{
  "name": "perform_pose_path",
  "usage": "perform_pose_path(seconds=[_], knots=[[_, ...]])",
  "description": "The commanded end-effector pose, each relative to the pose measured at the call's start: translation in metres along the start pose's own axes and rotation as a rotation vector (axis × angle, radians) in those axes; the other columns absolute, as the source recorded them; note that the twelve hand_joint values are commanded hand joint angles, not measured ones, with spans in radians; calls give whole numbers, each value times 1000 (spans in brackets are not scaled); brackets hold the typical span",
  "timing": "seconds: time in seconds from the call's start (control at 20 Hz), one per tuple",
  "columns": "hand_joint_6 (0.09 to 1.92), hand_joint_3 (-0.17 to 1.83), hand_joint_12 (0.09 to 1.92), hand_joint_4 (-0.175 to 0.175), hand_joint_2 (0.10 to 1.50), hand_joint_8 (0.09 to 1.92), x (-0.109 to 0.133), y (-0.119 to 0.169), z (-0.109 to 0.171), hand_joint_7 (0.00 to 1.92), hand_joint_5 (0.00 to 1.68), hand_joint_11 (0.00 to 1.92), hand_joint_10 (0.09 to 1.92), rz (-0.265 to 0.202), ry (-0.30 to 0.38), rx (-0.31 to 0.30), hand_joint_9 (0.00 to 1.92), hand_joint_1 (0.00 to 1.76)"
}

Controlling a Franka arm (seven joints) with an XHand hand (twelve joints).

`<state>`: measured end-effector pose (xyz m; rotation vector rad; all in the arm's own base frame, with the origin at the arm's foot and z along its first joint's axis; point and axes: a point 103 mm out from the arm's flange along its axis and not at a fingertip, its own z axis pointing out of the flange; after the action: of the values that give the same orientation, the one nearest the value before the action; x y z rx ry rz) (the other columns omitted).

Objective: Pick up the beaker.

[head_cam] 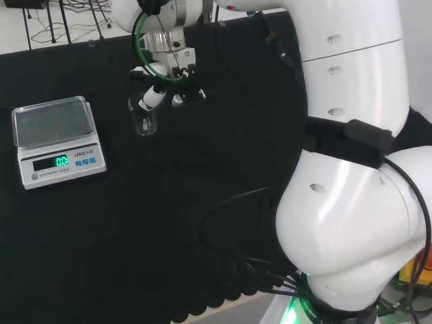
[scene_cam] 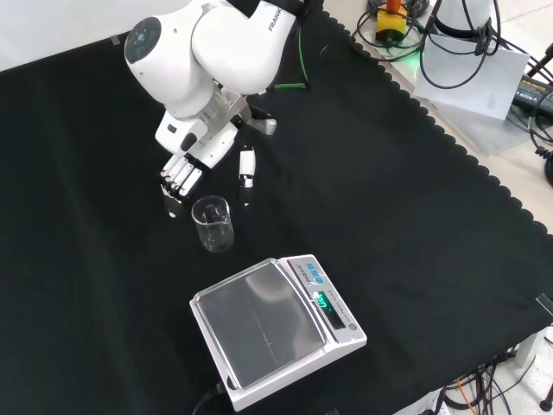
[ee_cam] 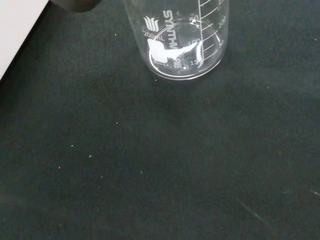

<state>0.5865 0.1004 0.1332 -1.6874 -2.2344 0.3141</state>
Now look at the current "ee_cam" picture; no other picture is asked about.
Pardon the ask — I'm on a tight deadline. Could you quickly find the black bench cloth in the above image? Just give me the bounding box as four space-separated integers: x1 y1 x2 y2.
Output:
0 0 320 240

